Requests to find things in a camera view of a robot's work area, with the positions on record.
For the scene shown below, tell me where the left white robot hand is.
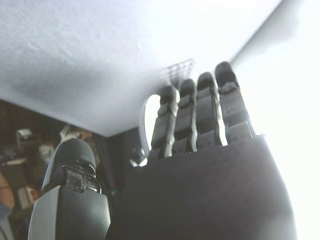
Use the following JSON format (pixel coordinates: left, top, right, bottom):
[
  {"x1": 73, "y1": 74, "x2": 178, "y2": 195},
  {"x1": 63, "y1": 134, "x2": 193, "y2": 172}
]
[{"x1": 28, "y1": 61, "x2": 298, "y2": 240}]

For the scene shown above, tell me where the white plate with dark rim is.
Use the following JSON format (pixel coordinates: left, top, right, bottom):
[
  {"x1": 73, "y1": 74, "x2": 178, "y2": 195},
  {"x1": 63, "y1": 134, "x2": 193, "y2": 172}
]
[{"x1": 138, "y1": 92, "x2": 181, "y2": 152}]

